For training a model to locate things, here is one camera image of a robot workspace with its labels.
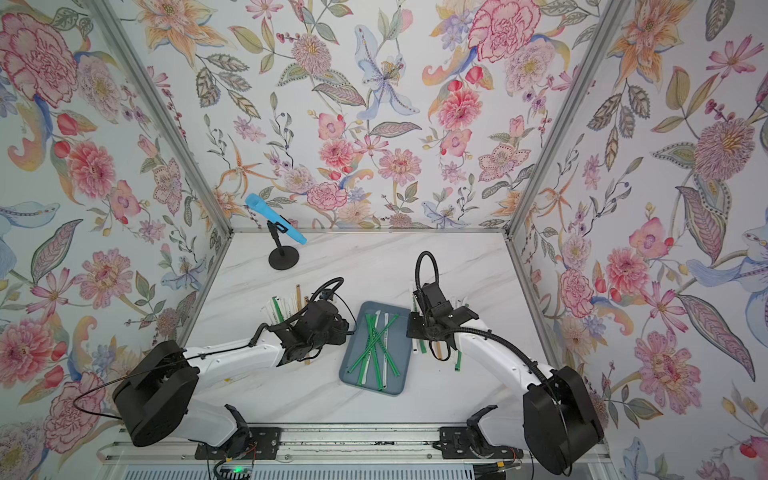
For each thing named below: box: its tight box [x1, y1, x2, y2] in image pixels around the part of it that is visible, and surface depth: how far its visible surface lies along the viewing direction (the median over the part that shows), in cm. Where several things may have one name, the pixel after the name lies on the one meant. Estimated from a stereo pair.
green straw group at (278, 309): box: [272, 296, 285, 323], surface depth 100 cm
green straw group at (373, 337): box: [350, 314, 387, 391], surface depth 91 cm
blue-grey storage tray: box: [338, 300, 411, 396], surface depth 90 cm
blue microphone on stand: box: [245, 193, 308, 246], surface depth 99 cm
